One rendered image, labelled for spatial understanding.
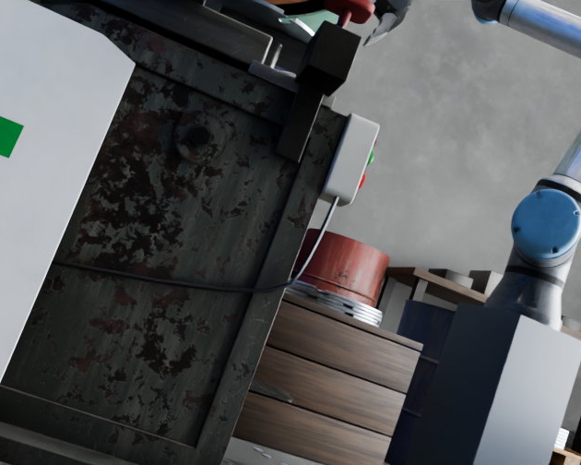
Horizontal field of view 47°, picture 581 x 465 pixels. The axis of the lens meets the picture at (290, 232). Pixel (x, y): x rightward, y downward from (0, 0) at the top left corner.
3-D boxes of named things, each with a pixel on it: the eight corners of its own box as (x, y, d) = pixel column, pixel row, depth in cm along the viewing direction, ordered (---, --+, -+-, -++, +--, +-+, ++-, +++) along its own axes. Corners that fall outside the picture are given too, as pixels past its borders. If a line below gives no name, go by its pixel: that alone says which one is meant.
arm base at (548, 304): (519, 327, 143) (533, 283, 144) (575, 339, 129) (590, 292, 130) (468, 304, 137) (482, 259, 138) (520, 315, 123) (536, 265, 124)
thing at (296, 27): (216, -27, 108) (218, -30, 108) (165, 16, 134) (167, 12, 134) (353, 58, 121) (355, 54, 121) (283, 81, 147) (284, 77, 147)
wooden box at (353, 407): (323, 435, 197) (361, 325, 202) (378, 480, 161) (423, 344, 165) (198, 396, 186) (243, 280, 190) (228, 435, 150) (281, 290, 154)
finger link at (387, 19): (367, 60, 142) (387, 25, 143) (377, 52, 136) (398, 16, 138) (355, 51, 141) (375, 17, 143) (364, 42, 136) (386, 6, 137)
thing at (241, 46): (228, 128, 148) (237, 103, 149) (261, 70, 104) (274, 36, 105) (99, 74, 143) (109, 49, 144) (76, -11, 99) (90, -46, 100)
